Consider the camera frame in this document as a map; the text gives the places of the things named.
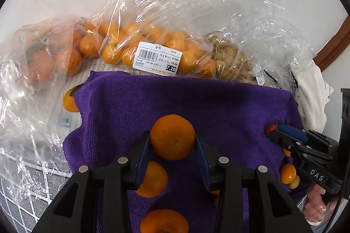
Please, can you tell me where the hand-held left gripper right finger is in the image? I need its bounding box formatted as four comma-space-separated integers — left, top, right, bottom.
195, 131, 312, 233

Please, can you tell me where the yellow kumquat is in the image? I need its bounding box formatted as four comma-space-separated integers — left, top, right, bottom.
288, 175, 300, 190

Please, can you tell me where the white barcode label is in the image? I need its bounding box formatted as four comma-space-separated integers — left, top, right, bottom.
133, 41, 180, 77

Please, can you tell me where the person's right hand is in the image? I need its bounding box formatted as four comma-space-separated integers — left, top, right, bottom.
303, 184, 340, 226

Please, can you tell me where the white crumpled cloth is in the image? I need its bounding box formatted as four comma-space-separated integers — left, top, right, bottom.
290, 59, 334, 133

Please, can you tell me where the clear plastic bag of tangerines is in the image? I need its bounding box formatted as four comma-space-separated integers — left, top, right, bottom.
0, 17, 110, 205

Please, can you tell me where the pile of bagged kumquats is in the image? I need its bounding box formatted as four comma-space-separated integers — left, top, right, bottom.
101, 21, 216, 79

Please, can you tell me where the clear plastic bag beige produce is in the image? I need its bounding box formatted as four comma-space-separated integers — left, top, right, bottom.
208, 0, 318, 91

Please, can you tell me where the brown wooden trim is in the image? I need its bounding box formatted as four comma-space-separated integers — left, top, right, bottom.
312, 14, 350, 72

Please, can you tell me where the pile of bagged tangerines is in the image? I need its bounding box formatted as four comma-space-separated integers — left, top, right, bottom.
16, 22, 103, 77

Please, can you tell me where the orange with green stem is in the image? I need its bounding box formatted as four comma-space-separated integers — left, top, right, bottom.
136, 160, 168, 198

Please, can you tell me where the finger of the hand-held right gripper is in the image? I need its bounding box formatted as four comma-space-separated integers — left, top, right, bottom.
267, 129, 303, 160
277, 124, 310, 143

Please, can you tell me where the clear plastic bag of kumquats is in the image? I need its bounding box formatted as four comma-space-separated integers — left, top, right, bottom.
82, 0, 274, 80

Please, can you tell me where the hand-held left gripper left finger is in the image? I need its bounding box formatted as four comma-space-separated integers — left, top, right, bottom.
38, 130, 151, 233

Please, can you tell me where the pile of beige lumpy produce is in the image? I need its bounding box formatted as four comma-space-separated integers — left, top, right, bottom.
210, 35, 270, 86

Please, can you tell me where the purple towel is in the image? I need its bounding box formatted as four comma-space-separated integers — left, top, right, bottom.
62, 70, 309, 233

